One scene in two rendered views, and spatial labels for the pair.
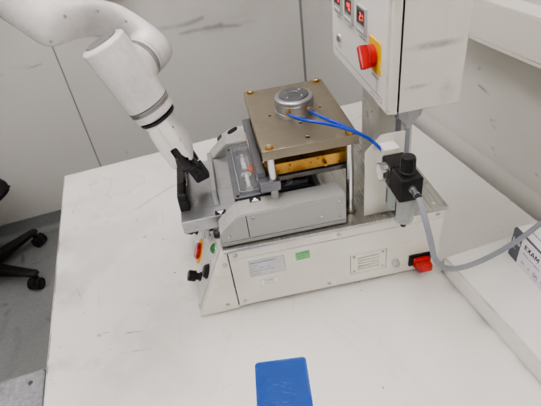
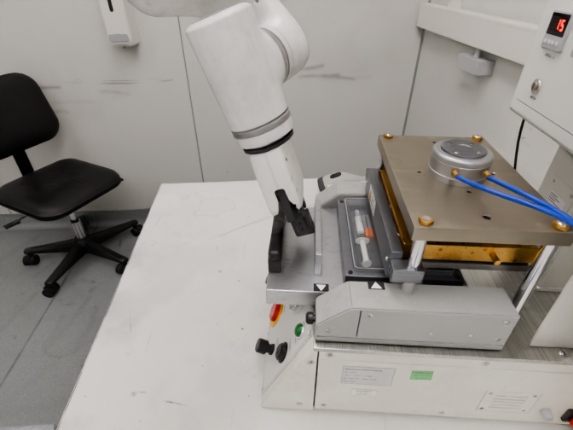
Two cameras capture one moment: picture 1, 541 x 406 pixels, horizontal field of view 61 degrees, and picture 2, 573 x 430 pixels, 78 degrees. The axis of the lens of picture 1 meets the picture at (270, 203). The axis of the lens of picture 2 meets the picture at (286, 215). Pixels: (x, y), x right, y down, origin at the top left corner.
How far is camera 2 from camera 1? 42 cm
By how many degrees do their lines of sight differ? 7
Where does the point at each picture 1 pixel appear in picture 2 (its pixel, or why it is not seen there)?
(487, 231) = not seen: outside the picture
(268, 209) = (396, 308)
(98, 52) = (206, 25)
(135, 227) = (213, 258)
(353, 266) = (483, 402)
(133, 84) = (245, 86)
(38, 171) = (150, 172)
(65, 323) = (102, 362)
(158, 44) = (293, 40)
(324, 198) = (484, 313)
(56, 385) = not seen: outside the picture
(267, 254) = (373, 363)
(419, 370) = not seen: outside the picture
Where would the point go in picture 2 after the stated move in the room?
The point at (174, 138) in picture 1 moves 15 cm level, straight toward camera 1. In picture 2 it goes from (284, 176) to (292, 249)
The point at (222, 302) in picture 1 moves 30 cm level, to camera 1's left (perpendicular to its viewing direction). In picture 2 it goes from (293, 399) to (118, 374)
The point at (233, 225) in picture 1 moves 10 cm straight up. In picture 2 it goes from (338, 317) to (346, 259)
